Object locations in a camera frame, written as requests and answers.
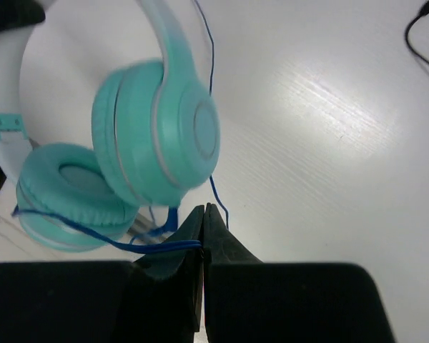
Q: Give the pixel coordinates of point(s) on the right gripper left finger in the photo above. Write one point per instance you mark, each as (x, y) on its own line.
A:
(166, 297)

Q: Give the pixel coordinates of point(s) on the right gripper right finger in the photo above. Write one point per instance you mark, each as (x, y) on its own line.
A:
(229, 305)

